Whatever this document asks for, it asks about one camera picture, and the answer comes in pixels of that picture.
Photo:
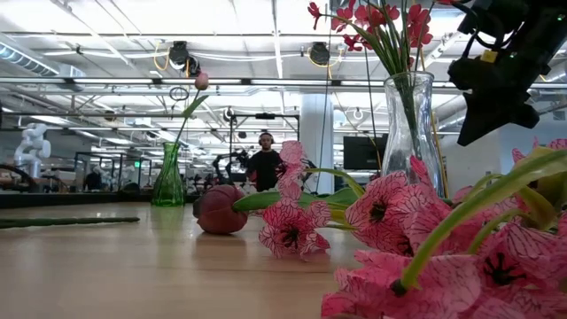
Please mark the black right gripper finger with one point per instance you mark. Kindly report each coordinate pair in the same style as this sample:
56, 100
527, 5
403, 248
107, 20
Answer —
496, 115
469, 73

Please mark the sparse red flower bunch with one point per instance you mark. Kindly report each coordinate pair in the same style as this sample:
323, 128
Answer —
416, 22

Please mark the pink veined flower bunch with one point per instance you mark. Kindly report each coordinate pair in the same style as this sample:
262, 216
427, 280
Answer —
376, 208

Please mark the light pink tulip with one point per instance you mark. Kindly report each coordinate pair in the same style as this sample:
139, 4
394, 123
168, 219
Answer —
202, 82

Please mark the dark red tulip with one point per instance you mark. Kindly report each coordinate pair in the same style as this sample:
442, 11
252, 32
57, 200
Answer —
217, 210

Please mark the dense red flower bunch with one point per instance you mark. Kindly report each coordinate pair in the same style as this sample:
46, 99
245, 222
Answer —
66, 220

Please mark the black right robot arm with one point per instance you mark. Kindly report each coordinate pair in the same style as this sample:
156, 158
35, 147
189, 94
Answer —
531, 11

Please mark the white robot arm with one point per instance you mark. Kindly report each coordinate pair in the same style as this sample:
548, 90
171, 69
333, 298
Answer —
33, 146

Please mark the black background robot arm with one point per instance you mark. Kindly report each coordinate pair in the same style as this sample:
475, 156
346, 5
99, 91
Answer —
230, 159

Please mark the clear glass vase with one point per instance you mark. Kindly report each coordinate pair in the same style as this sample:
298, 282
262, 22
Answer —
425, 133

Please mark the green glass vase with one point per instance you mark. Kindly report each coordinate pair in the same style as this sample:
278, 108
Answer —
168, 186

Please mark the black monitor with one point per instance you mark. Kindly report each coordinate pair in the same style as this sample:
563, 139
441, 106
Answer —
363, 153

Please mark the white pillar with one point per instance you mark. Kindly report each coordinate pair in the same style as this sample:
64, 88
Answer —
316, 133

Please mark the person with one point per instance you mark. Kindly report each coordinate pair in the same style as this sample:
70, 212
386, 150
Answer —
265, 168

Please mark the black metal table frame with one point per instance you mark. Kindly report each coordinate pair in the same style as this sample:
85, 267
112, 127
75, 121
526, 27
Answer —
88, 200

